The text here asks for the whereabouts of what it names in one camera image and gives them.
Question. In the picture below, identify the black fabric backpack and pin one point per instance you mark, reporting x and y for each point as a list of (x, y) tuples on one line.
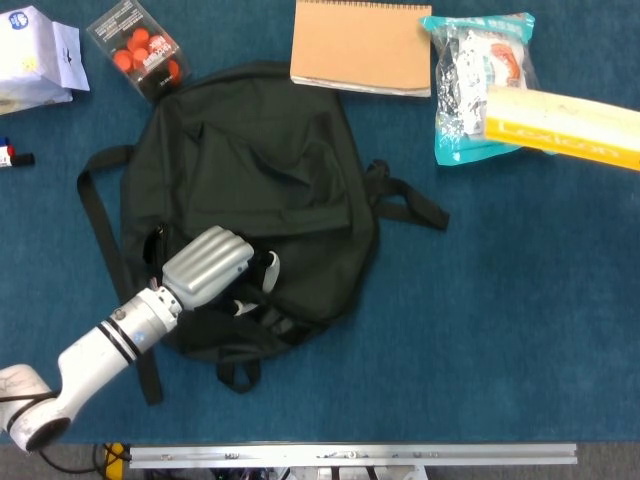
[(280, 165)]

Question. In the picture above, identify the white paper bag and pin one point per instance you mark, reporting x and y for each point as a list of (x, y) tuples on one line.
[(30, 60)]

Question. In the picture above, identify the white yellow Lexicon book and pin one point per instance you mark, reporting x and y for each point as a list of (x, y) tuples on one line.
[(560, 125)]

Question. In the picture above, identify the blue cap marker pen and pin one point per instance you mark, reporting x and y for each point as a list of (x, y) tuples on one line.
[(4, 141)]

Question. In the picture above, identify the clear box with orange caps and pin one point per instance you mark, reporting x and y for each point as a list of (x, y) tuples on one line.
[(145, 55)]

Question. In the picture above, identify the teal plastic snack bag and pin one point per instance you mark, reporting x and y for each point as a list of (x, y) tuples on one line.
[(460, 90)]

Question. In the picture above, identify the black cap marker pen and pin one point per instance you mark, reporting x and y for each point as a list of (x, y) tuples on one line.
[(24, 160)]

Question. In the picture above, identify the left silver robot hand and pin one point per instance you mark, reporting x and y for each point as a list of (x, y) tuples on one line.
[(210, 265)]

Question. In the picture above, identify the brown spiral notebook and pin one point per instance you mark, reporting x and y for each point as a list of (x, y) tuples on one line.
[(360, 45)]

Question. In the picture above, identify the aluminium profile rail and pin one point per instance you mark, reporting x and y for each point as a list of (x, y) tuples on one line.
[(350, 455)]

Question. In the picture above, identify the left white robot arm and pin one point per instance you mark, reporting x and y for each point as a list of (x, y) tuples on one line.
[(95, 355)]

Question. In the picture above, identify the red cap marker pen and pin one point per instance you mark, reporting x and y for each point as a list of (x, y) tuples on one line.
[(9, 152)]

